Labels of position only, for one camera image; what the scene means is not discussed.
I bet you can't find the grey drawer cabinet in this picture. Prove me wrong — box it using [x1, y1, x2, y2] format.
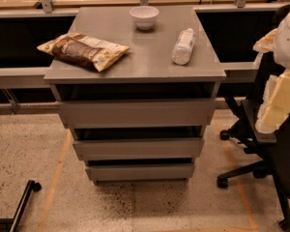
[44, 6, 225, 170]

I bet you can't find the clear plastic bottle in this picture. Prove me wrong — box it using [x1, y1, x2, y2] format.
[172, 28, 196, 65]

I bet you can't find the black office chair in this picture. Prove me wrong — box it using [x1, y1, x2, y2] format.
[216, 2, 290, 232]

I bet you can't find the black wheeled stand leg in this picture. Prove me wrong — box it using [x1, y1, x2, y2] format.
[0, 180, 42, 232]

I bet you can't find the grey bottom drawer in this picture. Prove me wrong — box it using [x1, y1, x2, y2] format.
[86, 163, 194, 182]

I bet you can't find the grey metal frame rail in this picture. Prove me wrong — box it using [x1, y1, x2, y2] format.
[0, 3, 283, 89]

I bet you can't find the grey middle drawer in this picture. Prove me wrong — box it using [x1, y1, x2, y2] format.
[73, 137, 204, 160]

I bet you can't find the brown yellow snack bag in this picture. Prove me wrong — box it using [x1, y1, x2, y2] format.
[38, 32, 130, 72]

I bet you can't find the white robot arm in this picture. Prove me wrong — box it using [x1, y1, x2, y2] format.
[253, 12, 290, 133]

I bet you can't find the grey top drawer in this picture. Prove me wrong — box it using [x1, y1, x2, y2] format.
[59, 99, 216, 129]

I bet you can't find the white ceramic bowl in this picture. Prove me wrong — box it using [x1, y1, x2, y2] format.
[130, 6, 160, 30]

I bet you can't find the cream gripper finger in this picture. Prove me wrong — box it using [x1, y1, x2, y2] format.
[255, 69, 290, 133]
[253, 28, 277, 53]

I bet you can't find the grey drawer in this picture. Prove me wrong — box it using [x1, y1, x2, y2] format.
[73, 137, 204, 160]
[86, 163, 194, 182]
[59, 99, 216, 129]

